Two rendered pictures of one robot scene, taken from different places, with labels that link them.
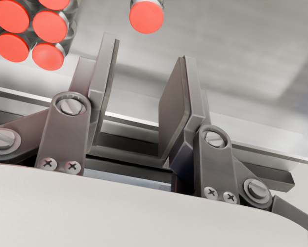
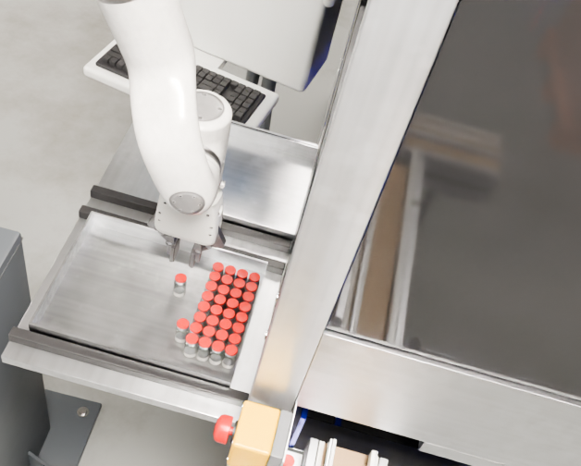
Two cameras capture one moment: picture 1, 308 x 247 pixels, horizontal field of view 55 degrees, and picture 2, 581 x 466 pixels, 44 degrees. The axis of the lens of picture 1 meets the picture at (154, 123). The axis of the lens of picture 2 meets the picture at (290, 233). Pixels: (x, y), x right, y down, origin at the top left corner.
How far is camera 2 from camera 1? 1.09 m
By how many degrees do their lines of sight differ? 12
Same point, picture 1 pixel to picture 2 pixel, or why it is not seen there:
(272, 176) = (105, 197)
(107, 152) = not seen: hidden behind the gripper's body
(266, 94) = (119, 248)
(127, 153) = not seen: hidden behind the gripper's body
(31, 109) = (241, 245)
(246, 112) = (128, 239)
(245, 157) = (121, 210)
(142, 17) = (181, 277)
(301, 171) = not seen: outside the picture
